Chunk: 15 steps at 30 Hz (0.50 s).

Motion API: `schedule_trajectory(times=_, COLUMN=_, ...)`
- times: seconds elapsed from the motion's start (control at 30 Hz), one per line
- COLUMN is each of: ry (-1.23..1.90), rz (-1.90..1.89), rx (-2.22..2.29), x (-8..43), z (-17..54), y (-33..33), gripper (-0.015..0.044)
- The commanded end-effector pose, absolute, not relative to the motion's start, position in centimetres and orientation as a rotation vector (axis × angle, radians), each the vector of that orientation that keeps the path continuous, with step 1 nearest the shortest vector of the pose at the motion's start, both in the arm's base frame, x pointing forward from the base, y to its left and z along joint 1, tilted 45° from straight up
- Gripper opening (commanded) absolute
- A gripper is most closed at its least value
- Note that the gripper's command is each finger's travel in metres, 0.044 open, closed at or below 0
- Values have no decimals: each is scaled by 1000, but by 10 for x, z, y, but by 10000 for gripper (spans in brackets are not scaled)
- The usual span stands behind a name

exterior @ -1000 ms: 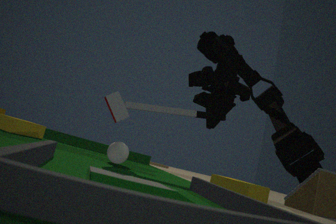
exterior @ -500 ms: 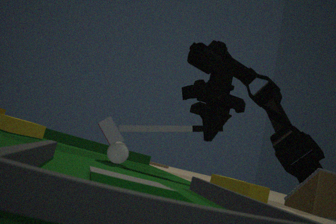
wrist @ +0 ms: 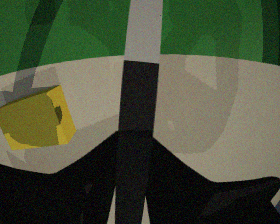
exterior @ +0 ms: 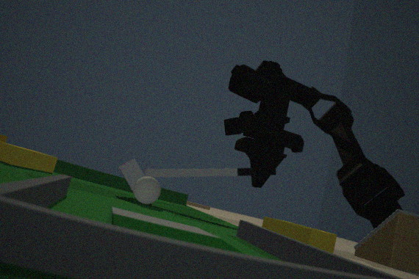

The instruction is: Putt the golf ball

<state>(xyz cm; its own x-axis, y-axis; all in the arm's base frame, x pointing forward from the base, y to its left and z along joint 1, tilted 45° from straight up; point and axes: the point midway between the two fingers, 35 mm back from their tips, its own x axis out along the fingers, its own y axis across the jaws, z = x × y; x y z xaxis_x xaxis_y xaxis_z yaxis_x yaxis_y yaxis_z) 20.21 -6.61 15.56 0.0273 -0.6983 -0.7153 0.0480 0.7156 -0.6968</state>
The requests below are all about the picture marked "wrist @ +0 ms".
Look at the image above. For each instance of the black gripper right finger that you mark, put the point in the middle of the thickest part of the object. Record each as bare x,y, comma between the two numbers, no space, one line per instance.
176,194

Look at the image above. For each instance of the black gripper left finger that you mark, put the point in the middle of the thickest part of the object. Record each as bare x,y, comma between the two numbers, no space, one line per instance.
79,194

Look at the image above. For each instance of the green rectangular mat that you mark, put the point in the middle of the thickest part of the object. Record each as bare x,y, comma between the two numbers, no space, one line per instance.
41,32

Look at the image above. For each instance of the olive yellow rectangular block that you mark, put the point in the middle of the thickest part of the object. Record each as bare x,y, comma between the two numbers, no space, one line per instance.
38,120

